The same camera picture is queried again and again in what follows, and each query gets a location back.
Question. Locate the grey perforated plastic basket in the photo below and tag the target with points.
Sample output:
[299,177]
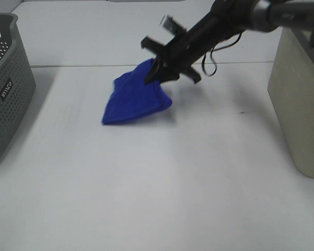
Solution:
[17,84]

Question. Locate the beige plastic basket grey rim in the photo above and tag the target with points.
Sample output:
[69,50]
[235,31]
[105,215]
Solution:
[291,89]

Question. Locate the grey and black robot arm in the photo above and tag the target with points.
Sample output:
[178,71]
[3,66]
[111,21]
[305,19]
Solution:
[266,16]

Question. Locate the blue towel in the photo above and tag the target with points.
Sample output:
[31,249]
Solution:
[132,99]

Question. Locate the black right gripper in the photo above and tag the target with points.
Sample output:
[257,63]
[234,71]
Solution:
[187,46]

